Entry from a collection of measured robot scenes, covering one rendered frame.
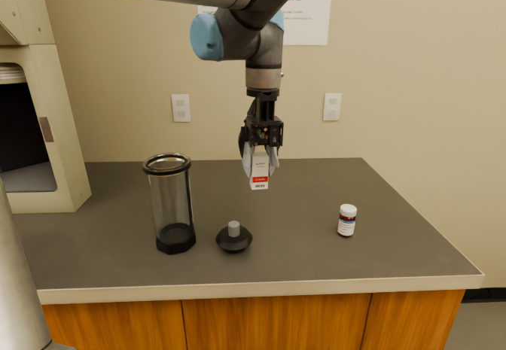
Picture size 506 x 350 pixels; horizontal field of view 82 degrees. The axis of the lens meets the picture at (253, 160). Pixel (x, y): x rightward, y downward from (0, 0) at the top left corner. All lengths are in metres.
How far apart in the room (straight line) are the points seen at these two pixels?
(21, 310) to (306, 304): 0.59
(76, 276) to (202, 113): 0.75
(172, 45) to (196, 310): 0.91
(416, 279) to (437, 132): 0.89
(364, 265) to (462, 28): 1.05
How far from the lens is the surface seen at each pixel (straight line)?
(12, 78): 1.00
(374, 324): 0.89
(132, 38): 1.27
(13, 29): 0.89
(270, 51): 0.60
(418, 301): 0.88
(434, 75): 1.45
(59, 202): 1.04
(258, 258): 0.73
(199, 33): 0.53
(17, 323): 0.34
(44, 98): 0.94
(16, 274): 0.34
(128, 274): 0.75
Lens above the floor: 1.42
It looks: 23 degrees down
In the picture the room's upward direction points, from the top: straight up
